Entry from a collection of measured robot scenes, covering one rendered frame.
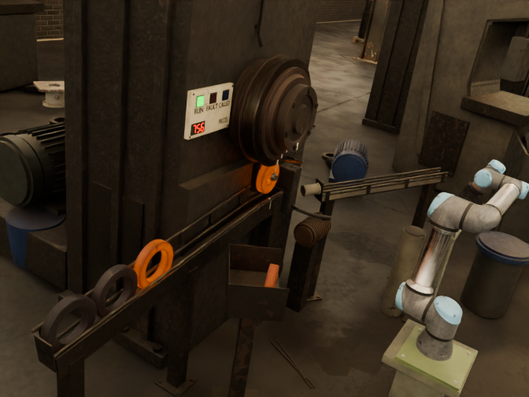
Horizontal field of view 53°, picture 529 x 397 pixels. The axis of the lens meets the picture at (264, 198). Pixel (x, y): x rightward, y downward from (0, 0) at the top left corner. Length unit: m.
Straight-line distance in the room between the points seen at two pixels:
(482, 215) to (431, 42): 2.85
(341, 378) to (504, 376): 0.85
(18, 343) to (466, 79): 3.75
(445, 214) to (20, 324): 1.96
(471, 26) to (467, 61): 0.27
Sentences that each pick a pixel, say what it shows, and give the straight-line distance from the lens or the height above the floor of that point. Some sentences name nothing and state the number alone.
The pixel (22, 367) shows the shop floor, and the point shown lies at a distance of 2.56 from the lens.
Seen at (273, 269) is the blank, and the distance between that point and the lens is 1.84.
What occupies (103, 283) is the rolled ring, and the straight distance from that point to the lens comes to 1.74.
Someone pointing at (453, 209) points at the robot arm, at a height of 0.93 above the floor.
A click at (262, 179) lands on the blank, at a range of 2.31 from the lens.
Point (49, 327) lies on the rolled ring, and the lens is 1.67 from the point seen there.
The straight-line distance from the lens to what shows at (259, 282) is 2.02.
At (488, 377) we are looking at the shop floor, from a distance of 2.96.
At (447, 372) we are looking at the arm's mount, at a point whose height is 0.32.
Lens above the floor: 1.73
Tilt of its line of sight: 25 degrees down
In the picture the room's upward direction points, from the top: 9 degrees clockwise
